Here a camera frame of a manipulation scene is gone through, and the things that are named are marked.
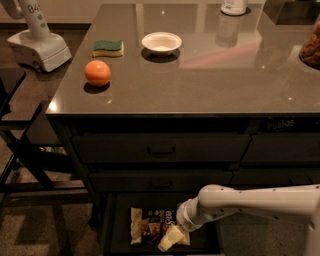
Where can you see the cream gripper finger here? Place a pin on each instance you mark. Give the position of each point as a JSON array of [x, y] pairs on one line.
[[172, 236]]

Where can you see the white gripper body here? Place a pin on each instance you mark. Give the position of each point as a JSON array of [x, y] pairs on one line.
[[185, 221]]

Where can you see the brown chip bag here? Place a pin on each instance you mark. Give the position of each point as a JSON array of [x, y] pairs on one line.
[[148, 226]]

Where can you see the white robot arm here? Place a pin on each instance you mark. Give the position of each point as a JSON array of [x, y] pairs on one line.
[[299, 204]]

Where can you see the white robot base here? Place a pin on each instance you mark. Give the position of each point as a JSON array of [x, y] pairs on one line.
[[36, 46]]

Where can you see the open bottom drawer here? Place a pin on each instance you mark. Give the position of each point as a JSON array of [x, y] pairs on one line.
[[116, 238]]

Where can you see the middle left drawer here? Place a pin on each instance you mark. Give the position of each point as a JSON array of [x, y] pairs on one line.
[[157, 180]]

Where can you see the middle right drawer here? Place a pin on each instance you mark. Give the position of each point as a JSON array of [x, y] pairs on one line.
[[276, 177]]

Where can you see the top left drawer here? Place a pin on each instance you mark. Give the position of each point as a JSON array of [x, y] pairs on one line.
[[160, 147]]

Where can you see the dark counter cabinet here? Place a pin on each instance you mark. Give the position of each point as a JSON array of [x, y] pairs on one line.
[[231, 75]]

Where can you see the top right drawer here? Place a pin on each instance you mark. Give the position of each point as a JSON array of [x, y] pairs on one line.
[[283, 148]]

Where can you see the orange ball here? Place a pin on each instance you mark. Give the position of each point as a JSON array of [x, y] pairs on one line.
[[97, 73]]

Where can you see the white bowl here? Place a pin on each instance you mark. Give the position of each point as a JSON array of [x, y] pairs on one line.
[[161, 43]]

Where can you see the green yellow sponge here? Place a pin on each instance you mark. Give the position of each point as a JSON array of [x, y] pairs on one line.
[[104, 48]]

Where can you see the black chair frame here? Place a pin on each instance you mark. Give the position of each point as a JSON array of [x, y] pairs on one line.
[[34, 145]]

